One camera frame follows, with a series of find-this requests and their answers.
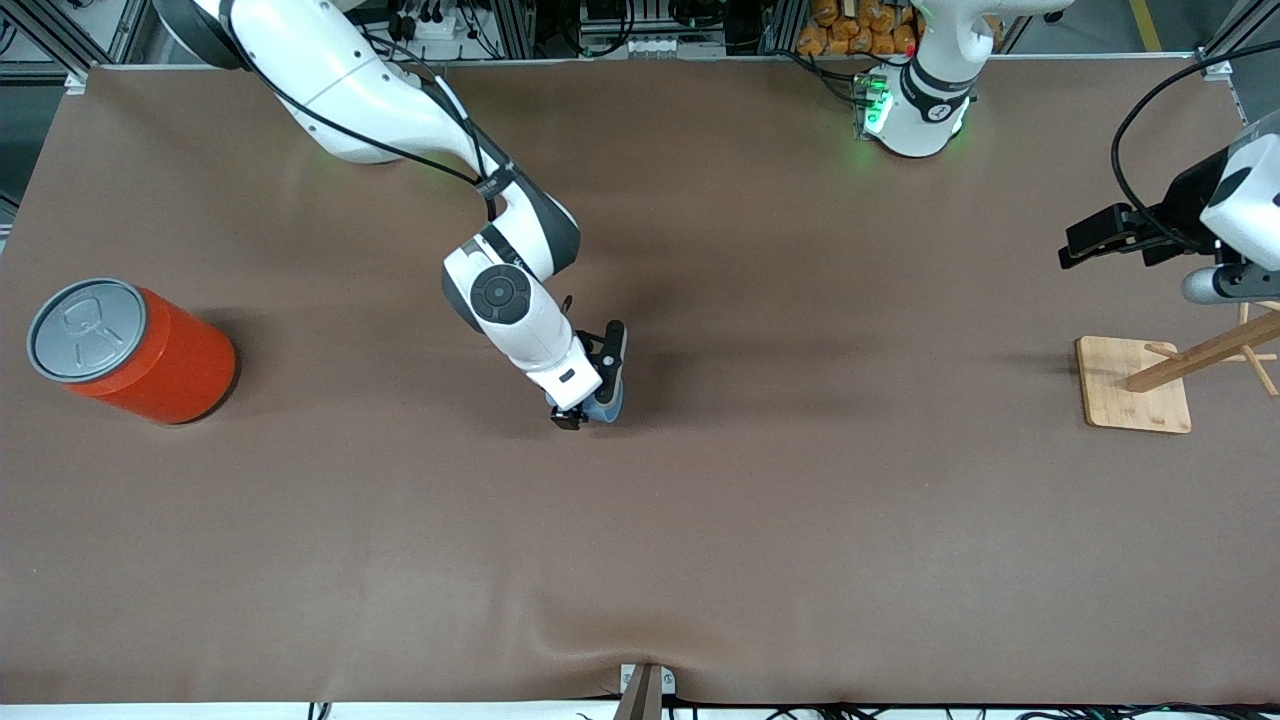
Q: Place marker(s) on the orange snack packets pile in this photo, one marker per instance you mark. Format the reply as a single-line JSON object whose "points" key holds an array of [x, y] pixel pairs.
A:
{"points": [[850, 35]]}

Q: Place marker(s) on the light blue plastic cup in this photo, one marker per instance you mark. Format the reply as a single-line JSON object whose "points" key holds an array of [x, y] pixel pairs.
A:
{"points": [[608, 410]]}

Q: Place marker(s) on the orange can grey lid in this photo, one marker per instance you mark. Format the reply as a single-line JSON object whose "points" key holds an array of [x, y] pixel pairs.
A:
{"points": [[170, 360]]}

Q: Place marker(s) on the aluminium corner frame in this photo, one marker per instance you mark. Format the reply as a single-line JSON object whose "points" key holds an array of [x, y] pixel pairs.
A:
{"points": [[1215, 62], [50, 35]]}

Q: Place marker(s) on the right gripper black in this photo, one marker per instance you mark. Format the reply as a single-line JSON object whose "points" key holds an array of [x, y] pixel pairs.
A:
{"points": [[569, 419]]}

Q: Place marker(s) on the wooden cup rack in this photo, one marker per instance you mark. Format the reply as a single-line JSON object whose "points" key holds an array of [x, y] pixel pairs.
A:
{"points": [[1130, 385]]}

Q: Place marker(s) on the grey bracket with brown strut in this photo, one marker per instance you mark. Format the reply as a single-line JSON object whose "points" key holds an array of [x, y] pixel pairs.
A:
{"points": [[640, 700]]}

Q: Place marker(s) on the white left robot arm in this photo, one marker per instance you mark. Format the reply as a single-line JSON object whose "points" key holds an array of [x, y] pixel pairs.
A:
{"points": [[920, 100]]}

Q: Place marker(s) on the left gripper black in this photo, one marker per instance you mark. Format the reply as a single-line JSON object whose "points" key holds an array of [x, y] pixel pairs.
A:
{"points": [[1183, 199]]}

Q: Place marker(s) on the brown table cloth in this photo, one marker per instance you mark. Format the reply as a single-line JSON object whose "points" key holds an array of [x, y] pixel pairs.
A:
{"points": [[640, 550]]}

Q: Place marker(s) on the white power strip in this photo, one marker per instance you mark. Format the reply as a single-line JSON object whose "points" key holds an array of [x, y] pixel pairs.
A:
{"points": [[435, 28]]}

